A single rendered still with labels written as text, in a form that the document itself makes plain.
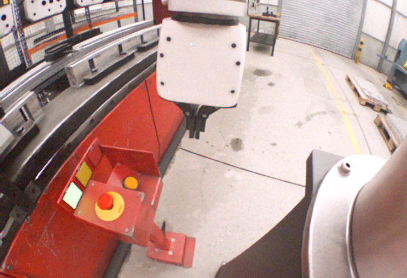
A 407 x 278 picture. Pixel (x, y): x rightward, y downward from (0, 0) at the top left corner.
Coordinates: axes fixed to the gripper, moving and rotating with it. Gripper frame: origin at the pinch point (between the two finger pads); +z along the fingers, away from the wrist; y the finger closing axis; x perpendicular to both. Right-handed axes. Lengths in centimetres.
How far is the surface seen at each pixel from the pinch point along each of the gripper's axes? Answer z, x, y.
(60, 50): -1, 37, -69
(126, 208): 17.8, -9.2, -12.6
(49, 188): 22.5, -10.7, -40.6
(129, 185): 23.3, -1.1, -16.4
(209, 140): 95, 91, 5
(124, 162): 21.3, 4.5, -19.6
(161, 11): -2, 203, -73
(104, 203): 15.2, -10.4, -16.6
